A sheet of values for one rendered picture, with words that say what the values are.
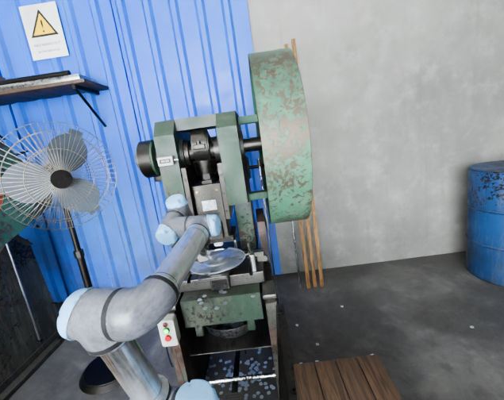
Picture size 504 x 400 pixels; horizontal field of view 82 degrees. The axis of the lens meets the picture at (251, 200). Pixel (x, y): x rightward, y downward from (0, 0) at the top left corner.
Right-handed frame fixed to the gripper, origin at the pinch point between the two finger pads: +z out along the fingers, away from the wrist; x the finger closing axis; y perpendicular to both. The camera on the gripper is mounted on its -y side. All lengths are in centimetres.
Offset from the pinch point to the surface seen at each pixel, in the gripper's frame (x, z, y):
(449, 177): 164, 88, 169
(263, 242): 46, 38, 17
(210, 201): 29.1, -10.5, 0.9
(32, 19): 166, -108, -157
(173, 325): -18.3, 20.9, -14.8
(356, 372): -24, 46, 62
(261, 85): 31, -61, 37
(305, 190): 15, -22, 49
